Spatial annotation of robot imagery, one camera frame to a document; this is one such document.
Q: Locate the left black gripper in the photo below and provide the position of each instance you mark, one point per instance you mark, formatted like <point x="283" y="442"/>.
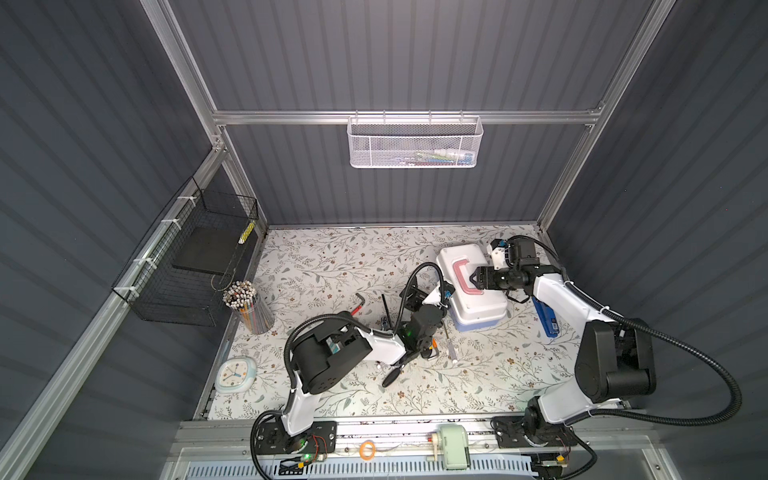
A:
<point x="413" y="300"/>

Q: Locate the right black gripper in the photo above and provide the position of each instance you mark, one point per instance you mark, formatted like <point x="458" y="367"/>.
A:
<point x="484" y="275"/>

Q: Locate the white blue tool box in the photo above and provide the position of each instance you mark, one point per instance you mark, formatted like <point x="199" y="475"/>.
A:
<point x="470" y="307"/>

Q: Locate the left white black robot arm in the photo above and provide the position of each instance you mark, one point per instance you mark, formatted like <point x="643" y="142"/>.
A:
<point x="323" y="350"/>

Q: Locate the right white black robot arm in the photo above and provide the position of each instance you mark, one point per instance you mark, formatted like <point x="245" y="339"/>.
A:
<point x="615" y="359"/>

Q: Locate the clear small tool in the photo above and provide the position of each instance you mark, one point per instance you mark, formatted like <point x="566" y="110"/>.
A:
<point x="450" y="345"/>

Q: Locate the black hex key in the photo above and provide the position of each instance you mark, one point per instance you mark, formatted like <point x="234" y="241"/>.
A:
<point x="386" y="320"/>

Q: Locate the mint green device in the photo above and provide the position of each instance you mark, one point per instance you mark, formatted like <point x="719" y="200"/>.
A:
<point x="450" y="445"/>

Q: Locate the yellow green marker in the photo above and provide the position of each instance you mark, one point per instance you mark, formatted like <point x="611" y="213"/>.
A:
<point x="246" y="233"/>

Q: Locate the mint round clock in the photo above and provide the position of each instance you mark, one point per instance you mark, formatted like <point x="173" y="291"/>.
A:
<point x="235" y="375"/>

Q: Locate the red handled hex key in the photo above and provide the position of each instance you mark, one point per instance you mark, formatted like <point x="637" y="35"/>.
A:
<point x="360" y="303"/>

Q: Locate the black handled screwdriver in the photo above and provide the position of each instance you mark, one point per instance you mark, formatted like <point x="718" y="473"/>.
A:
<point x="393" y="375"/>

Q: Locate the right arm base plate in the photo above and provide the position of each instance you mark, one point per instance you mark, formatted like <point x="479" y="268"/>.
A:
<point x="519" y="432"/>

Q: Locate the white wire wall basket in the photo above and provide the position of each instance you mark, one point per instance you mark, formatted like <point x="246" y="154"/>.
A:
<point x="410" y="141"/>

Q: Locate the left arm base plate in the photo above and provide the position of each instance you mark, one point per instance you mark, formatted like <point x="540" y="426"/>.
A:
<point x="270" y="438"/>

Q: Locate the black wire side basket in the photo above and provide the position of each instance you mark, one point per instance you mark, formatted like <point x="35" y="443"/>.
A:
<point x="181" y="272"/>

